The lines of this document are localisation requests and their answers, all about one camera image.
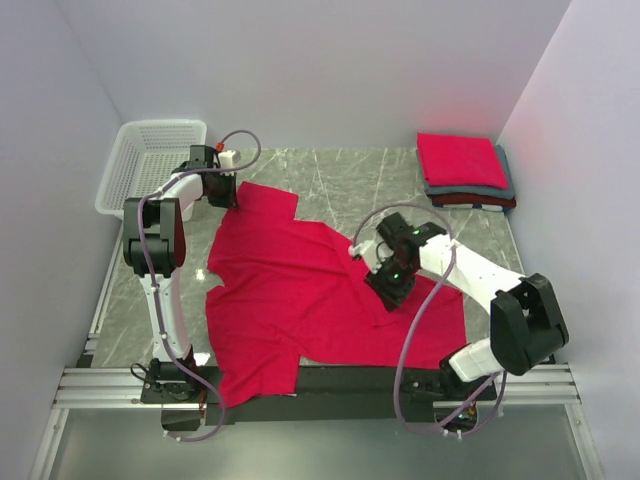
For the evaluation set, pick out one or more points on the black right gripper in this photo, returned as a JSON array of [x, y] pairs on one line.
[[391, 295]]

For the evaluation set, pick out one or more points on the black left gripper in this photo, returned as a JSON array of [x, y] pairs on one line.
[[230, 199]]

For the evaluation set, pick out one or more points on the pink-red t shirt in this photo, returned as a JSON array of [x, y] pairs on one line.
[[290, 291]]

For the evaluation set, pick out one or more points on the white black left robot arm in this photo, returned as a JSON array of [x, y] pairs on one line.
[[154, 246]]

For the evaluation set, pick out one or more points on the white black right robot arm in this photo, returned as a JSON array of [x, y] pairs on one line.
[[526, 325]]

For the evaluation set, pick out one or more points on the white plastic basket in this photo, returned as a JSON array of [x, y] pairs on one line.
[[142, 158]]

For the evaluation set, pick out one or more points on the folded dark red t shirt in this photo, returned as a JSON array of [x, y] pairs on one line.
[[465, 201]]

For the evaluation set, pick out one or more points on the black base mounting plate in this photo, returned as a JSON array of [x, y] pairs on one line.
[[420, 391]]

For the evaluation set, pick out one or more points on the folded blue white t shirt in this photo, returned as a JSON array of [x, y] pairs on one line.
[[488, 207]]

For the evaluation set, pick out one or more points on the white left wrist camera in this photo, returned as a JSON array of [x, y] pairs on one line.
[[226, 158]]

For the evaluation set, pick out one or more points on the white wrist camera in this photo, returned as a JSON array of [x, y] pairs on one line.
[[226, 158], [373, 253]]

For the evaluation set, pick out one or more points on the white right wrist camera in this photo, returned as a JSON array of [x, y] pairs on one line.
[[373, 253]]

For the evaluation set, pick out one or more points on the aluminium frame rail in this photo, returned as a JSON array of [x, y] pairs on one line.
[[93, 388]]

